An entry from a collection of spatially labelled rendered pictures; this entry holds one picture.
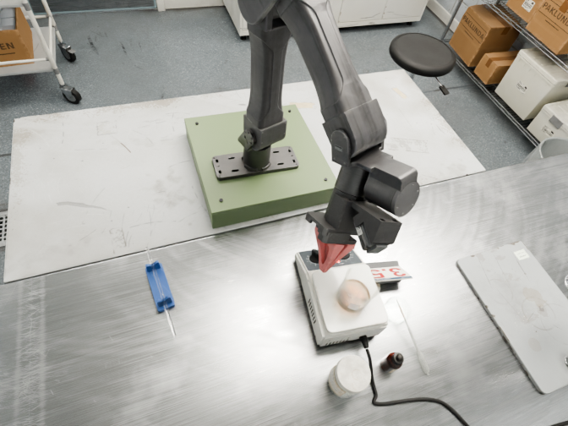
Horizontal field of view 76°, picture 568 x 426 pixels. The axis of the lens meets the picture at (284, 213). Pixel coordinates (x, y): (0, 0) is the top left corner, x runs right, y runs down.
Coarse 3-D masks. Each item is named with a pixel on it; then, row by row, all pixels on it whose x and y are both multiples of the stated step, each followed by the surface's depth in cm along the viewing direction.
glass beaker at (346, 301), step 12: (360, 264) 63; (348, 276) 66; (360, 276) 66; (372, 276) 64; (348, 288) 60; (372, 288) 65; (336, 300) 66; (348, 300) 62; (360, 300) 60; (348, 312) 65
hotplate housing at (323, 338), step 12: (300, 264) 75; (300, 276) 77; (312, 288) 70; (312, 300) 69; (312, 312) 70; (312, 324) 71; (324, 324) 66; (384, 324) 68; (324, 336) 65; (336, 336) 66; (348, 336) 67; (360, 336) 69
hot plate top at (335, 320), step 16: (320, 272) 70; (336, 272) 70; (320, 288) 68; (336, 288) 68; (320, 304) 66; (336, 304) 67; (336, 320) 65; (352, 320) 65; (368, 320) 66; (384, 320) 66
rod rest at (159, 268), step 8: (160, 264) 76; (152, 272) 74; (160, 272) 75; (152, 280) 74; (160, 280) 74; (152, 288) 73; (168, 288) 73; (160, 296) 72; (168, 296) 69; (160, 304) 70; (168, 304) 71
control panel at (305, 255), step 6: (300, 252) 78; (306, 252) 78; (354, 252) 78; (306, 258) 76; (348, 258) 76; (354, 258) 76; (306, 264) 74; (312, 264) 74; (318, 264) 74; (336, 264) 74; (342, 264) 74; (348, 264) 74
